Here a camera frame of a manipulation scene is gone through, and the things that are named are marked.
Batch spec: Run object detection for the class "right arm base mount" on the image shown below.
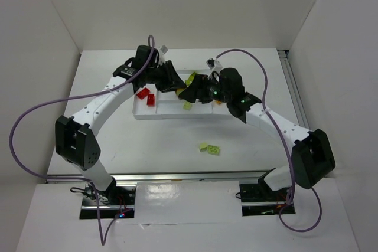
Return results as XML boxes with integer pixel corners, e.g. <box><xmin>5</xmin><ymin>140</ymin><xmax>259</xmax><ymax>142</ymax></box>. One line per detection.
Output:
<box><xmin>235</xmin><ymin>178</ymin><xmax>295</xmax><ymax>217</ymax></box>

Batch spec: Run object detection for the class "pale green small lego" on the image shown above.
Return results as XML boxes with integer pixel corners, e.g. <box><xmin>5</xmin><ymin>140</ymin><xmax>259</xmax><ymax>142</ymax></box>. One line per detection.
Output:
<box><xmin>183</xmin><ymin>102</ymin><xmax>193</xmax><ymax>111</ymax></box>

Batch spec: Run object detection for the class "yellow and green lego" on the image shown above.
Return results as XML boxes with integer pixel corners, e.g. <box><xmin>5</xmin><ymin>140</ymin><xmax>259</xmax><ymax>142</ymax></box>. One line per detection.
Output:
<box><xmin>175</xmin><ymin>89</ymin><xmax>185</xmax><ymax>96</ymax></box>

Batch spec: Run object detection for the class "aluminium rail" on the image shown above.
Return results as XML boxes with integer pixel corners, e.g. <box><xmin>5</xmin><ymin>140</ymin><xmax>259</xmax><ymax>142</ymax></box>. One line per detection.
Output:
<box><xmin>47</xmin><ymin>169</ymin><xmax>325</xmax><ymax>184</ymax></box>
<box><xmin>277</xmin><ymin>48</ymin><xmax>325</xmax><ymax>178</ymax></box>

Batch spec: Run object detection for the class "red rectangular lego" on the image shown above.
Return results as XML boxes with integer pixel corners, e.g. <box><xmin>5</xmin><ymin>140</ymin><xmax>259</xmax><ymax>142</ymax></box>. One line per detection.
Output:
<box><xmin>136</xmin><ymin>87</ymin><xmax>151</xmax><ymax>100</ymax></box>

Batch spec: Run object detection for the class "dark green small lego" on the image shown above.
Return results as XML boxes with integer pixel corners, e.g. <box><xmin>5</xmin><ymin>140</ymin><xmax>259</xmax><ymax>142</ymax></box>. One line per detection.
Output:
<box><xmin>185</xmin><ymin>79</ymin><xmax>192</xmax><ymax>86</ymax></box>

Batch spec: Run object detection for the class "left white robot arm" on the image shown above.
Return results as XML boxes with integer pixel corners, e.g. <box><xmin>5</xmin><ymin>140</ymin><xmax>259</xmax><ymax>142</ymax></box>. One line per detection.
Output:
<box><xmin>55</xmin><ymin>45</ymin><xmax>185</xmax><ymax>204</ymax></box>

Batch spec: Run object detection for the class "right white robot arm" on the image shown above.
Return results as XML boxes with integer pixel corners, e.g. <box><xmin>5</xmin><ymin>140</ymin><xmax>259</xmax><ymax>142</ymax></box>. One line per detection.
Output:
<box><xmin>178</xmin><ymin>68</ymin><xmax>336</xmax><ymax>204</ymax></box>

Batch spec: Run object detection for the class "aluminium rail front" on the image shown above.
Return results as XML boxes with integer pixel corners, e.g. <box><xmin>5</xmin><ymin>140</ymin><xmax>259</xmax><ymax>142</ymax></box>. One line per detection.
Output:
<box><xmin>47</xmin><ymin>169</ymin><xmax>325</xmax><ymax>184</ymax></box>

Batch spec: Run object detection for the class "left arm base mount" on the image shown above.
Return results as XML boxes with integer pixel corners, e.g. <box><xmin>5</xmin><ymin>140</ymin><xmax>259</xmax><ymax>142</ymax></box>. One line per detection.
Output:
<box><xmin>70</xmin><ymin>185</ymin><xmax>136</xmax><ymax>220</ymax></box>

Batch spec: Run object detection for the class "white compartment tray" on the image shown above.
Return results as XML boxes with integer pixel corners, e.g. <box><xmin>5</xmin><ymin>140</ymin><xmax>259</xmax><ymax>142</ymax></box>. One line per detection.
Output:
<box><xmin>132</xmin><ymin>84</ymin><xmax>231</xmax><ymax>120</ymax></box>

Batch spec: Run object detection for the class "aluminium rail right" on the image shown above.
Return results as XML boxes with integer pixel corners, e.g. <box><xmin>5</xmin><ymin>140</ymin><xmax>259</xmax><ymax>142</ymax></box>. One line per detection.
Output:
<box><xmin>277</xmin><ymin>48</ymin><xmax>325</xmax><ymax>178</ymax></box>

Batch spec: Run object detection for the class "pale green lego pair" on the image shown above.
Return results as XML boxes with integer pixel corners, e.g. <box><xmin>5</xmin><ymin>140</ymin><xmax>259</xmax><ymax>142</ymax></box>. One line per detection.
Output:
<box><xmin>198</xmin><ymin>143</ymin><xmax>220</xmax><ymax>155</ymax></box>

